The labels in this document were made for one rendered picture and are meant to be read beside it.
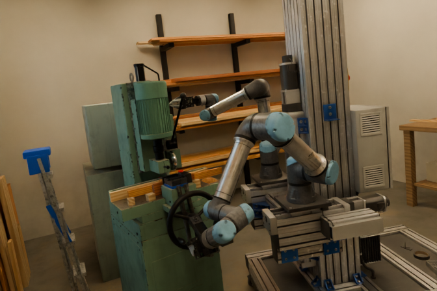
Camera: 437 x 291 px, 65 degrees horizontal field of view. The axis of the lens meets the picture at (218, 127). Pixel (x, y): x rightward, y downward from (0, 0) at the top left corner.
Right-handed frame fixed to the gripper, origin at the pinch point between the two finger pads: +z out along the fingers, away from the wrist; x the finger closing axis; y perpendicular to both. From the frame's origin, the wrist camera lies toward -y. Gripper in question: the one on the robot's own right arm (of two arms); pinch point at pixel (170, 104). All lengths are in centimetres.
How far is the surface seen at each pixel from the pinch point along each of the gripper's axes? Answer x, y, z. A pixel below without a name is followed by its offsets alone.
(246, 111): 24, -133, -161
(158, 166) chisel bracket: 32, 36, 28
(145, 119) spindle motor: 5.3, 36.3, 31.7
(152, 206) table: 49, 48, 39
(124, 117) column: 3.7, 12.8, 35.9
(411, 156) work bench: 84, 24, -246
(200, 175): 44, 32, 1
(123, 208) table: 46, 46, 53
